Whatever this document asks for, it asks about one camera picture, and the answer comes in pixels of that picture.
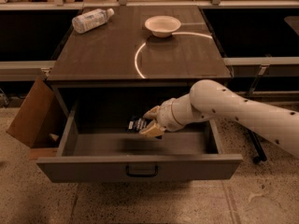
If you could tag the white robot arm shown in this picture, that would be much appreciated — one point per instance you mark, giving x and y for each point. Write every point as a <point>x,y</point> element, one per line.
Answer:
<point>208,99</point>

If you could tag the black drawer handle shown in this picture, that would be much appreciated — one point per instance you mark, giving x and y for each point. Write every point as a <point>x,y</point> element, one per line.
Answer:
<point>141,172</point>

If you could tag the clear plastic water bottle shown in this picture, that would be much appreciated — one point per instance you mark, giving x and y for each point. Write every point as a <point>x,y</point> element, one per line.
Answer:
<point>92,19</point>

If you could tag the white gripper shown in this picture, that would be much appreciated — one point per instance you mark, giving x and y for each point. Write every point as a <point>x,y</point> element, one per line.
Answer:
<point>165,116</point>

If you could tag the dark rxbar blueberry wrapper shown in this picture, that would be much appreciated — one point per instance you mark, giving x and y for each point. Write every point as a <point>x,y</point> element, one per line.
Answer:
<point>136,124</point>

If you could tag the open grey top drawer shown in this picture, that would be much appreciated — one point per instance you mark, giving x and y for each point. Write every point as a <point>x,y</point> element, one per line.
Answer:
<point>93,151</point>

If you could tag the white bowl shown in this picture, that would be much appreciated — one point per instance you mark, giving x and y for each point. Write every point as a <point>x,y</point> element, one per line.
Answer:
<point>162,26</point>

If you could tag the black cart base leg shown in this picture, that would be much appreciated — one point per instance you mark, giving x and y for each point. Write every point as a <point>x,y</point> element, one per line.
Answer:
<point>260,153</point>

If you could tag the brown cardboard box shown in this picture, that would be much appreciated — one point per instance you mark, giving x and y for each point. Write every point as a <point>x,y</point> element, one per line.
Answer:
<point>40,122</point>

